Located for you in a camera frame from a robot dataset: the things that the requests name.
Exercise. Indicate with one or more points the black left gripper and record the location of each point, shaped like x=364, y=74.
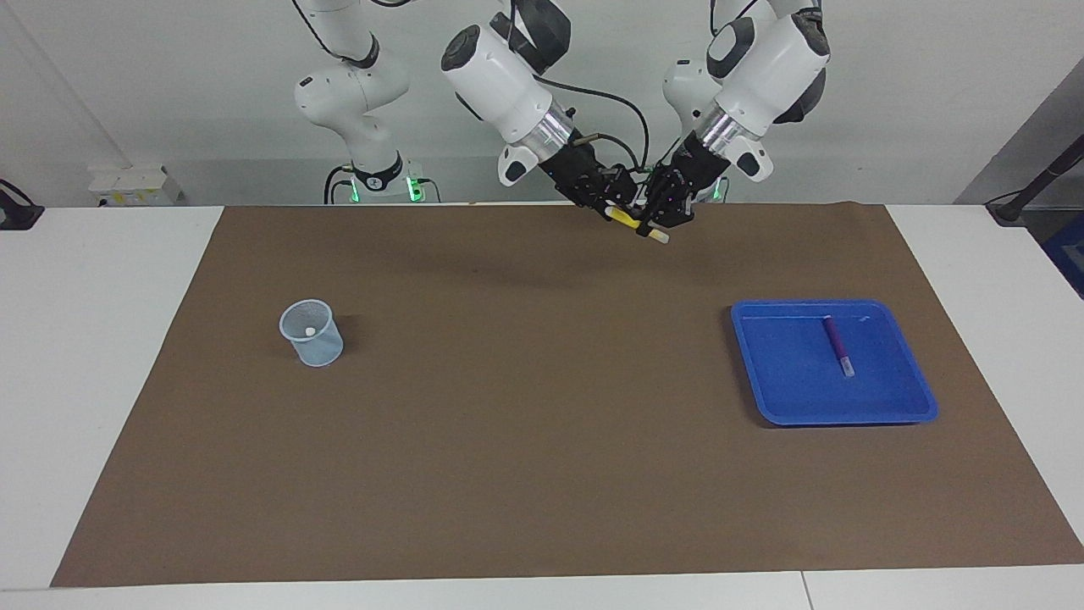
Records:
x=690, y=178

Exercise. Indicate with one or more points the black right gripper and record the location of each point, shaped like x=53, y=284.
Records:
x=593, y=178

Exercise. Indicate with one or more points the yellow pen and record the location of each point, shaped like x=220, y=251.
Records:
x=627, y=219

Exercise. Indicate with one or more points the purple pen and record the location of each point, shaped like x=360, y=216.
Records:
x=836, y=339

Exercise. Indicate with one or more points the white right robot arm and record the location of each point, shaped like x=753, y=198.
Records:
x=500, y=80

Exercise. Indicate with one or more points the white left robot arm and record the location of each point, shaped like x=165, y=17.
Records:
x=771, y=68

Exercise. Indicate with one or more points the brown table mat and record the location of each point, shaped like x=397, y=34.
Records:
x=542, y=466

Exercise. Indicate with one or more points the blue plastic tray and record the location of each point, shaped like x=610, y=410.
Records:
x=881, y=390

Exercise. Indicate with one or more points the pale blue mesh pen cup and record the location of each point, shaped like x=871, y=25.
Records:
x=318, y=352

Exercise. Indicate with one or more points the black stand pole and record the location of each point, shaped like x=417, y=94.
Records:
x=1046, y=174

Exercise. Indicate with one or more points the blue crate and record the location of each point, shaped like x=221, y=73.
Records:
x=1071, y=254

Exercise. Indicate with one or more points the white box with yellow labels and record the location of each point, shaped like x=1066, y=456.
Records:
x=127, y=182

